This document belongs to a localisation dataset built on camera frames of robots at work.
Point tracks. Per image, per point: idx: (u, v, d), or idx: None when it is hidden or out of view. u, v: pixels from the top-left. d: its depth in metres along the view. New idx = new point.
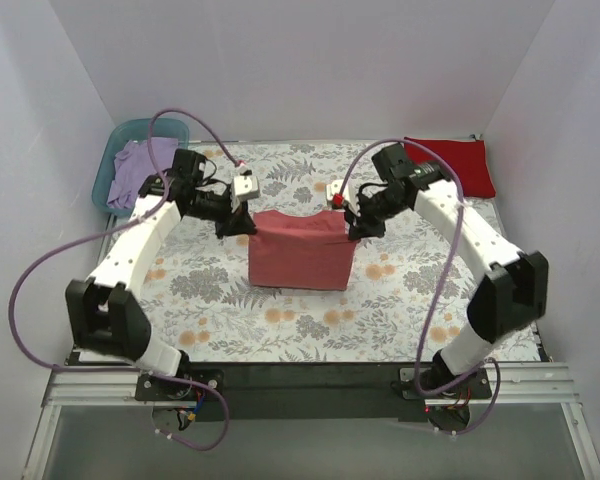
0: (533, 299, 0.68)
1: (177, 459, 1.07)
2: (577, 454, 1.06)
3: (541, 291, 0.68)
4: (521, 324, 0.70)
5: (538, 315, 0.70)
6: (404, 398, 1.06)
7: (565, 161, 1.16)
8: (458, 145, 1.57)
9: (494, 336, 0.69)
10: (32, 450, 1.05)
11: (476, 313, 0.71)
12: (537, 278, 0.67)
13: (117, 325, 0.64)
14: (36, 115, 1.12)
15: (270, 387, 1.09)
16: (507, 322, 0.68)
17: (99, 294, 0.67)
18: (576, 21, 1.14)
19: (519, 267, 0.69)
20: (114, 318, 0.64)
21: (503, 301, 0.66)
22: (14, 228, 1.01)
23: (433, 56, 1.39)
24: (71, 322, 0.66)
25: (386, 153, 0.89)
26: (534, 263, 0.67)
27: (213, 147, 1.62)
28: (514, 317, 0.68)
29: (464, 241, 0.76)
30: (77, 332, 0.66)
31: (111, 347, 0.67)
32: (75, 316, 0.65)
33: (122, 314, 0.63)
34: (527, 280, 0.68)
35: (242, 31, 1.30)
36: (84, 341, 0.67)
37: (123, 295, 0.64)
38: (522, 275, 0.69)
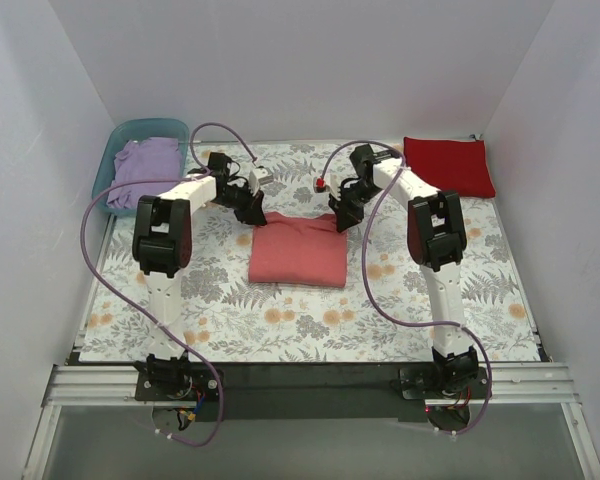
0: (453, 226, 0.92)
1: (176, 459, 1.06)
2: (578, 455, 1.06)
3: (457, 219, 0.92)
4: (451, 249, 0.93)
5: (461, 244, 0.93)
6: (403, 398, 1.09)
7: (564, 161, 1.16)
8: (458, 146, 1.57)
9: (428, 257, 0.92)
10: (32, 450, 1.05)
11: (414, 247, 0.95)
12: (451, 206, 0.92)
13: (174, 226, 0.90)
14: (36, 114, 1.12)
15: (270, 387, 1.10)
16: (435, 244, 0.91)
17: (161, 212, 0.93)
18: (575, 21, 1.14)
19: (440, 206, 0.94)
20: (173, 219, 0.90)
21: (425, 220, 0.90)
22: (14, 228, 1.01)
23: (433, 56, 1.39)
24: (136, 227, 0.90)
25: (354, 150, 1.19)
26: (446, 195, 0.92)
27: (213, 147, 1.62)
28: (440, 238, 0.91)
29: (399, 190, 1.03)
30: (139, 235, 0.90)
31: (163, 248, 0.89)
32: (143, 218, 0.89)
33: (181, 214, 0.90)
34: (445, 211, 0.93)
35: (242, 31, 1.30)
36: (143, 244, 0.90)
37: (183, 203, 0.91)
38: (443, 211, 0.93)
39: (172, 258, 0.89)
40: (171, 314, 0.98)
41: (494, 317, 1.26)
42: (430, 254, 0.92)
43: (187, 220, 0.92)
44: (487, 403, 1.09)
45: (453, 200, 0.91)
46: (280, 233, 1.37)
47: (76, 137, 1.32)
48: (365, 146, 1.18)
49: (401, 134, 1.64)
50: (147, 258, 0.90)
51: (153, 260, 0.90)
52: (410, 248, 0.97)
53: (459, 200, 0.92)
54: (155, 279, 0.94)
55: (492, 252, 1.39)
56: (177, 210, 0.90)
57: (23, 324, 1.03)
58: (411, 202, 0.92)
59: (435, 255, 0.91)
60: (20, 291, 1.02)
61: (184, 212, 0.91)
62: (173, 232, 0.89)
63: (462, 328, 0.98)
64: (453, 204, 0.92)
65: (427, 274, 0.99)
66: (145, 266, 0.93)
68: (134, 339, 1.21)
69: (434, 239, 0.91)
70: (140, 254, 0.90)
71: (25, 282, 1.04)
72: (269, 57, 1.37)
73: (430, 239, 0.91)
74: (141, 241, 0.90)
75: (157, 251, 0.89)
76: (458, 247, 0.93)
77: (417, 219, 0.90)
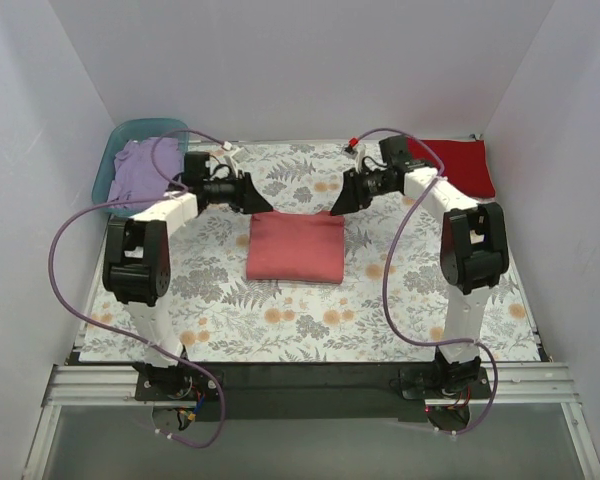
0: (494, 244, 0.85)
1: (176, 459, 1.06)
2: (578, 455, 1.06)
3: (499, 236, 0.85)
4: (490, 270, 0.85)
5: (504, 266, 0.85)
6: (404, 397, 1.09)
7: (564, 160, 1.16)
8: (458, 146, 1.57)
9: (463, 277, 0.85)
10: (32, 450, 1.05)
11: (450, 265, 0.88)
12: (493, 221, 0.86)
13: (151, 251, 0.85)
14: (36, 114, 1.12)
15: (270, 387, 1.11)
16: (472, 262, 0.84)
17: (134, 236, 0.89)
18: (575, 21, 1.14)
19: (481, 221, 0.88)
20: (149, 245, 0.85)
21: (463, 234, 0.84)
22: (14, 228, 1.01)
23: (432, 56, 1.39)
24: (108, 253, 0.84)
25: (386, 140, 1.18)
26: (488, 208, 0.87)
27: (212, 147, 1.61)
28: (478, 256, 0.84)
29: (434, 199, 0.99)
30: (110, 262, 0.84)
31: (137, 274, 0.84)
32: (114, 244, 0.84)
33: (155, 236, 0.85)
34: (486, 228, 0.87)
35: (242, 31, 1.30)
36: (115, 271, 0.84)
37: (159, 226, 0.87)
38: (484, 227, 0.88)
39: (147, 284, 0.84)
40: (162, 333, 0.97)
41: (494, 318, 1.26)
42: (466, 275, 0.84)
43: (163, 243, 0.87)
44: (487, 403, 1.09)
45: (495, 216, 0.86)
46: (282, 233, 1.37)
47: (76, 136, 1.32)
48: (398, 138, 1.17)
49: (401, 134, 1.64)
50: (121, 286, 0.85)
51: (128, 287, 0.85)
52: (445, 266, 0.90)
53: (501, 216, 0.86)
54: (135, 306, 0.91)
55: None
56: (152, 232, 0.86)
57: (23, 325, 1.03)
58: (448, 214, 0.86)
59: (470, 274, 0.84)
60: (21, 292, 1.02)
61: (159, 237, 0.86)
62: (148, 257, 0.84)
63: (474, 344, 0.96)
64: (495, 219, 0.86)
65: (456, 294, 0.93)
66: (120, 293, 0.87)
68: (134, 339, 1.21)
69: (472, 257, 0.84)
70: (113, 282, 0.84)
71: (25, 282, 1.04)
72: (269, 57, 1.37)
73: (467, 257, 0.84)
74: (112, 268, 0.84)
75: (132, 278, 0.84)
76: (497, 272, 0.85)
77: (454, 232, 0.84)
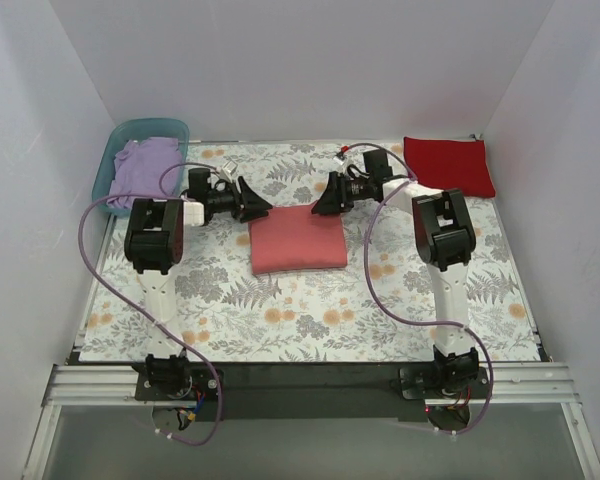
0: (459, 222, 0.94)
1: (175, 459, 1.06)
2: (578, 455, 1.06)
3: (463, 214, 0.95)
4: (460, 246, 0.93)
5: (471, 240, 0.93)
6: (404, 397, 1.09)
7: (564, 160, 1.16)
8: (458, 146, 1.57)
9: (437, 254, 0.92)
10: (32, 450, 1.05)
11: (423, 246, 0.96)
12: (455, 203, 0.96)
13: (169, 224, 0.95)
14: (36, 114, 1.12)
15: (270, 387, 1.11)
16: (441, 238, 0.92)
17: (154, 217, 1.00)
18: (575, 20, 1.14)
19: (446, 206, 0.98)
20: (168, 217, 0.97)
21: (428, 214, 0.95)
22: (14, 228, 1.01)
23: (433, 56, 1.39)
24: (130, 225, 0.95)
25: (369, 153, 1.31)
26: (450, 193, 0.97)
27: (212, 147, 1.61)
28: (448, 232, 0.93)
29: (405, 196, 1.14)
30: (133, 232, 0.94)
31: (155, 241, 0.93)
32: (137, 219, 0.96)
33: (174, 211, 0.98)
34: (451, 211, 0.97)
35: (242, 30, 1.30)
36: (135, 242, 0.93)
37: (176, 203, 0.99)
38: (450, 211, 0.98)
39: (163, 249, 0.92)
40: (167, 312, 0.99)
41: (495, 317, 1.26)
42: (438, 251, 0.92)
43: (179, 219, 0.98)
44: (487, 403, 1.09)
45: (458, 197, 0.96)
46: (282, 223, 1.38)
47: (77, 136, 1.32)
48: (379, 154, 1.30)
49: (401, 134, 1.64)
50: (138, 254, 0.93)
51: (145, 255, 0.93)
52: (420, 252, 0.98)
53: (462, 199, 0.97)
54: (146, 277, 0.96)
55: (492, 253, 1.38)
56: (170, 210, 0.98)
57: (23, 324, 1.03)
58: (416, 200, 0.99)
59: (442, 249, 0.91)
60: (21, 291, 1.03)
61: (177, 211, 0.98)
62: (166, 227, 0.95)
63: (465, 328, 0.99)
64: (457, 200, 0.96)
65: (434, 275, 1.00)
66: (137, 266, 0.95)
68: (134, 339, 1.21)
69: (440, 233, 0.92)
70: (131, 250, 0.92)
71: (26, 282, 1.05)
72: (269, 57, 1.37)
73: (437, 234, 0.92)
74: (133, 237, 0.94)
75: (150, 244, 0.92)
76: (467, 248, 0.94)
77: (423, 212, 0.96)
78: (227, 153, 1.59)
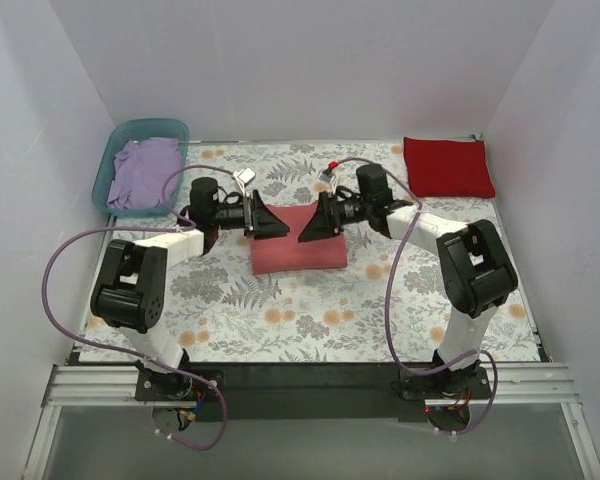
0: (496, 260, 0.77)
1: (176, 459, 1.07)
2: (578, 455, 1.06)
3: (498, 251, 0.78)
4: (500, 292, 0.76)
5: (513, 281, 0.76)
6: (404, 398, 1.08)
7: (564, 161, 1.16)
8: (458, 147, 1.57)
9: (474, 306, 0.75)
10: (32, 450, 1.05)
11: (456, 291, 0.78)
12: (486, 238, 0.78)
13: (145, 277, 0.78)
14: (36, 114, 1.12)
15: (270, 388, 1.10)
16: (479, 284, 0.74)
17: (132, 261, 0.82)
18: (575, 21, 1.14)
19: (473, 241, 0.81)
20: (146, 267, 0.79)
21: (462, 256, 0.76)
22: (14, 228, 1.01)
23: (433, 56, 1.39)
24: (102, 275, 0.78)
25: (366, 176, 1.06)
26: (479, 225, 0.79)
27: (212, 147, 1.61)
28: (484, 277, 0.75)
29: (422, 233, 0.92)
30: (103, 284, 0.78)
31: (127, 299, 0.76)
32: (107, 267, 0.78)
33: (154, 265, 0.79)
34: (481, 248, 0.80)
35: (242, 31, 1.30)
36: (104, 297, 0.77)
37: (157, 251, 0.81)
38: (479, 245, 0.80)
39: (137, 314, 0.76)
40: (159, 347, 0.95)
41: (494, 318, 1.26)
42: (477, 300, 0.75)
43: (159, 272, 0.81)
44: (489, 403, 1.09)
45: (489, 230, 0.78)
46: (285, 225, 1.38)
47: (76, 136, 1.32)
48: (378, 175, 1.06)
49: (401, 134, 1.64)
50: (110, 314, 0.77)
51: (117, 315, 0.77)
52: (452, 297, 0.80)
53: (492, 230, 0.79)
54: (130, 332, 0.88)
55: None
56: (150, 262, 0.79)
57: (22, 325, 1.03)
58: (441, 239, 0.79)
59: (483, 298, 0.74)
60: (20, 293, 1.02)
61: (157, 262, 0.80)
62: (142, 284, 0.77)
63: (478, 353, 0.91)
64: (489, 235, 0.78)
65: (458, 314, 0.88)
66: (111, 321, 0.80)
68: None
69: (478, 277, 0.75)
70: (100, 308, 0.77)
71: (25, 282, 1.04)
72: (269, 57, 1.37)
73: (473, 279, 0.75)
74: (102, 291, 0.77)
75: (122, 305, 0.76)
76: (507, 291, 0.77)
77: (452, 254, 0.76)
78: (227, 153, 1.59)
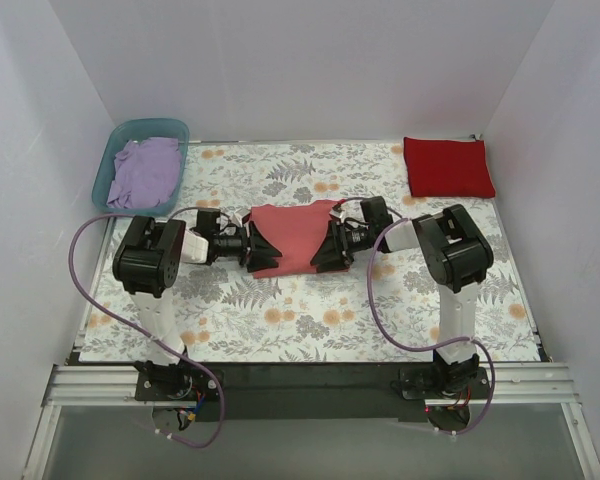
0: (468, 235, 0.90)
1: (176, 459, 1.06)
2: (578, 455, 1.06)
3: (470, 228, 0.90)
4: (476, 262, 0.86)
5: (489, 256, 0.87)
6: (404, 398, 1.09)
7: (564, 161, 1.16)
8: (458, 147, 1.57)
9: (451, 274, 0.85)
10: (32, 450, 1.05)
11: (436, 266, 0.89)
12: (460, 220, 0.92)
13: (164, 243, 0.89)
14: (36, 114, 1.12)
15: (270, 387, 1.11)
16: (453, 254, 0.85)
17: (152, 237, 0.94)
18: (575, 20, 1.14)
19: (451, 225, 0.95)
20: (164, 236, 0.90)
21: (434, 231, 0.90)
22: (14, 229, 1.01)
23: (433, 55, 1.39)
24: (125, 242, 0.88)
25: (368, 203, 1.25)
26: (453, 210, 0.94)
27: (212, 147, 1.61)
28: (461, 249, 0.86)
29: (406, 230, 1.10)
30: (125, 248, 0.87)
31: (147, 259, 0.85)
32: (131, 236, 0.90)
33: (173, 232, 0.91)
34: (457, 230, 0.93)
35: (242, 31, 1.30)
36: (125, 258, 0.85)
37: (176, 224, 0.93)
38: (456, 229, 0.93)
39: (156, 271, 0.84)
40: (165, 328, 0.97)
41: (495, 317, 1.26)
42: (453, 269, 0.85)
43: (177, 240, 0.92)
44: (488, 404, 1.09)
45: (461, 214, 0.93)
46: (272, 226, 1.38)
47: (76, 136, 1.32)
48: (378, 201, 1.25)
49: (401, 134, 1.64)
50: (130, 275, 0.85)
51: (137, 275, 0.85)
52: (435, 274, 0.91)
53: (465, 214, 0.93)
54: (140, 297, 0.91)
55: None
56: (169, 230, 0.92)
57: (23, 324, 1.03)
58: (418, 220, 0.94)
59: (457, 263, 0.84)
60: (21, 292, 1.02)
61: (176, 231, 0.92)
62: (162, 246, 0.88)
63: (471, 342, 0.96)
64: (462, 218, 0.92)
65: (447, 293, 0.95)
66: (128, 285, 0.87)
68: (134, 339, 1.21)
69: (452, 249, 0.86)
70: (122, 269, 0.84)
71: (26, 283, 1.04)
72: (269, 57, 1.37)
73: (447, 250, 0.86)
74: (124, 252, 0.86)
75: (143, 264, 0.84)
76: (483, 264, 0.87)
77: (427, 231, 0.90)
78: (227, 153, 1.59)
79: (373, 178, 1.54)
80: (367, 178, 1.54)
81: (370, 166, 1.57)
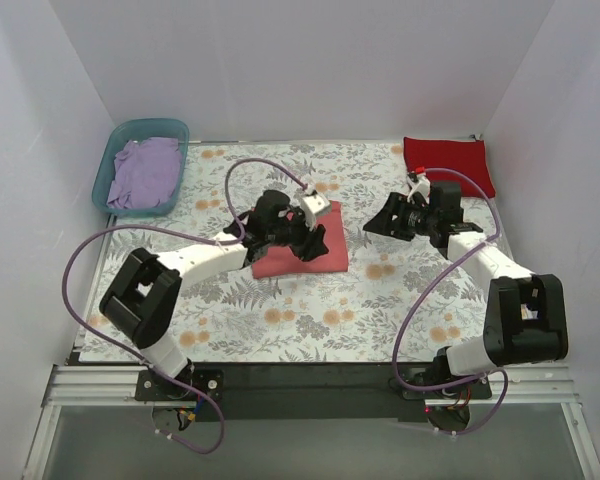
0: (550, 324, 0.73)
1: (176, 459, 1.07)
2: (578, 455, 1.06)
3: (556, 313, 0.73)
4: (542, 354, 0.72)
5: (560, 352, 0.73)
6: (404, 398, 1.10)
7: (565, 162, 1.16)
8: (458, 147, 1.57)
9: (502, 357, 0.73)
10: (32, 450, 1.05)
11: (492, 335, 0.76)
12: (549, 297, 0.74)
13: (150, 303, 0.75)
14: (36, 114, 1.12)
15: (270, 388, 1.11)
16: (520, 341, 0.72)
17: (153, 272, 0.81)
18: (575, 21, 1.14)
19: (533, 293, 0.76)
20: (153, 294, 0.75)
21: (513, 307, 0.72)
22: (13, 228, 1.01)
23: (432, 56, 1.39)
24: (116, 281, 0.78)
25: (440, 189, 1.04)
26: (544, 281, 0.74)
27: (212, 147, 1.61)
28: (530, 334, 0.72)
29: (477, 262, 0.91)
30: (114, 290, 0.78)
31: (128, 317, 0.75)
32: (124, 272, 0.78)
33: (163, 291, 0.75)
34: (540, 302, 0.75)
35: (242, 31, 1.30)
36: (111, 301, 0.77)
37: (172, 278, 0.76)
38: (538, 302, 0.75)
39: (133, 332, 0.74)
40: (162, 354, 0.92)
41: None
42: (510, 356, 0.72)
43: (167, 299, 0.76)
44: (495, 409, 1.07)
45: (553, 290, 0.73)
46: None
47: (76, 137, 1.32)
48: (453, 191, 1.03)
49: (401, 134, 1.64)
50: (112, 320, 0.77)
51: (119, 325, 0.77)
52: (487, 340, 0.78)
53: (561, 292, 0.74)
54: None
55: None
56: (159, 282, 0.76)
57: (23, 325, 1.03)
58: (497, 280, 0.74)
59: (519, 352, 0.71)
60: (20, 292, 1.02)
61: (166, 287, 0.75)
62: (147, 305, 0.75)
63: (484, 375, 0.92)
64: (553, 296, 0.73)
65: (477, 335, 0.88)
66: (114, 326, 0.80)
68: None
69: (521, 337, 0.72)
70: (107, 312, 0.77)
71: (26, 283, 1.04)
72: (269, 57, 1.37)
73: (516, 335, 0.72)
74: (111, 296, 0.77)
75: (125, 319, 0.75)
76: (552, 357, 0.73)
77: (505, 304, 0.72)
78: (227, 153, 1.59)
79: (373, 178, 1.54)
80: (367, 178, 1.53)
81: (370, 166, 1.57)
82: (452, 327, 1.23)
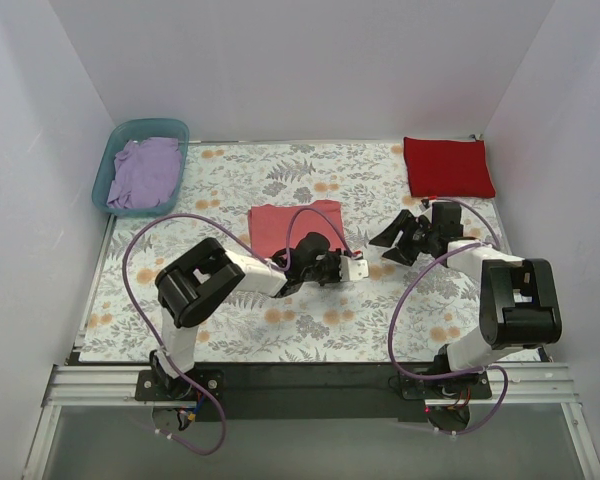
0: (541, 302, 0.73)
1: (176, 459, 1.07)
2: (578, 455, 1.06)
3: (546, 291, 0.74)
4: (538, 332, 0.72)
5: (555, 330, 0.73)
6: (404, 398, 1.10)
7: (565, 162, 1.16)
8: (457, 146, 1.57)
9: (498, 337, 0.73)
10: (32, 450, 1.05)
11: (487, 320, 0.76)
12: (539, 279, 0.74)
13: (207, 287, 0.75)
14: (35, 114, 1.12)
15: (270, 387, 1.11)
16: (513, 318, 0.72)
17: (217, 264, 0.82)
18: (575, 20, 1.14)
19: (525, 279, 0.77)
20: (214, 279, 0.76)
21: (502, 284, 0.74)
22: (13, 229, 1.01)
23: (432, 56, 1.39)
24: (182, 258, 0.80)
25: (440, 205, 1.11)
26: (533, 261, 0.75)
27: (212, 147, 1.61)
28: (523, 312, 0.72)
29: (471, 257, 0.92)
30: (176, 267, 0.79)
31: (182, 295, 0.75)
32: (191, 253, 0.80)
33: (225, 279, 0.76)
34: (530, 286, 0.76)
35: (241, 31, 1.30)
36: (169, 276, 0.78)
37: (236, 270, 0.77)
38: (529, 286, 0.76)
39: (180, 309, 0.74)
40: (177, 347, 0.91)
41: None
42: (506, 334, 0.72)
43: (225, 290, 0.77)
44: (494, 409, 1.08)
45: (542, 271, 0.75)
46: (273, 226, 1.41)
47: (77, 136, 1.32)
48: (451, 207, 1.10)
49: (401, 134, 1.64)
50: (165, 293, 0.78)
51: (168, 299, 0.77)
52: (483, 327, 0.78)
53: (550, 272, 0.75)
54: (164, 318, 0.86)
55: None
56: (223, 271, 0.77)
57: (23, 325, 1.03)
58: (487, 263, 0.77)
59: (514, 331, 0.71)
60: (20, 292, 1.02)
61: (229, 276, 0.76)
62: (204, 288, 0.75)
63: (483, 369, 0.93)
64: (544, 277, 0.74)
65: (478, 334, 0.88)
66: (161, 301, 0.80)
68: (134, 339, 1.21)
69: (514, 313, 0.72)
70: (162, 283, 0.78)
71: (25, 283, 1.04)
72: (269, 57, 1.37)
73: (509, 313, 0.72)
74: (172, 272, 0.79)
75: (177, 295, 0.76)
76: (546, 336, 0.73)
77: (491, 282, 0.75)
78: (227, 153, 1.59)
79: (373, 178, 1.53)
80: (367, 179, 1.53)
81: (371, 166, 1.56)
82: (452, 327, 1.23)
